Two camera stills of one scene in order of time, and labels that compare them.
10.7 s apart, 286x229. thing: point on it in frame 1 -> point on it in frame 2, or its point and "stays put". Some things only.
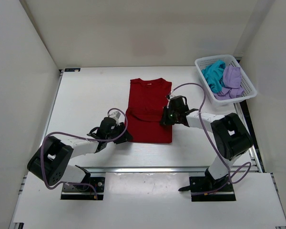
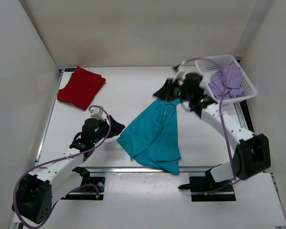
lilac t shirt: x=231 y=80 stays put
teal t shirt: x=213 y=73 -> x=152 y=138
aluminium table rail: x=148 y=169 stays put
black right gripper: x=165 y=121 -> x=166 y=93
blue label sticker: x=72 y=69 stays put
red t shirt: x=147 y=99 -> x=83 y=87
